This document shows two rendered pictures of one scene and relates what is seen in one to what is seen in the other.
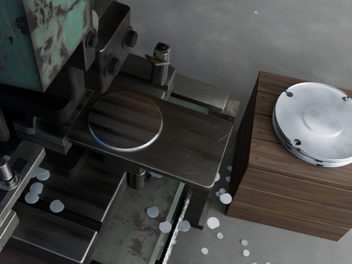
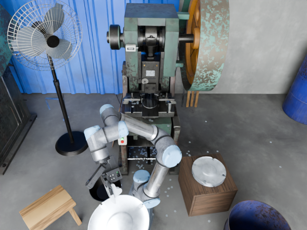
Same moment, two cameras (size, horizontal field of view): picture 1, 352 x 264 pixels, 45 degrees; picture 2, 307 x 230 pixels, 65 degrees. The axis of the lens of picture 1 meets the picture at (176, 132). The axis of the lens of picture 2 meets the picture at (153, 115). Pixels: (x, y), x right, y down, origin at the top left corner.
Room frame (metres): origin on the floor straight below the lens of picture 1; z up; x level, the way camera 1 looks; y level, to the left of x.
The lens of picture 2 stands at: (0.04, -1.54, 2.07)
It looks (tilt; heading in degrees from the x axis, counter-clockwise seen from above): 40 degrees down; 75
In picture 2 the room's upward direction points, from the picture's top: 2 degrees clockwise
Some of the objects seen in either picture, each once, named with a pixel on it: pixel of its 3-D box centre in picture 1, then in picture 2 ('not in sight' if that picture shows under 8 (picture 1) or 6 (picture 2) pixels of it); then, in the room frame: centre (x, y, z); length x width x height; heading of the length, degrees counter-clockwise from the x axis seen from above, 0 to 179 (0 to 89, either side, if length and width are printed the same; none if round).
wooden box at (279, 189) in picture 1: (299, 157); (204, 184); (0.84, -0.43, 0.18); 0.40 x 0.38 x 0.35; 86
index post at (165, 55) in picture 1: (160, 63); (169, 106); (0.60, 0.05, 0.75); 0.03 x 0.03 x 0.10; 79
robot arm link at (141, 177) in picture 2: not in sight; (141, 180); (0.23, -0.57, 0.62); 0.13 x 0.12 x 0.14; 99
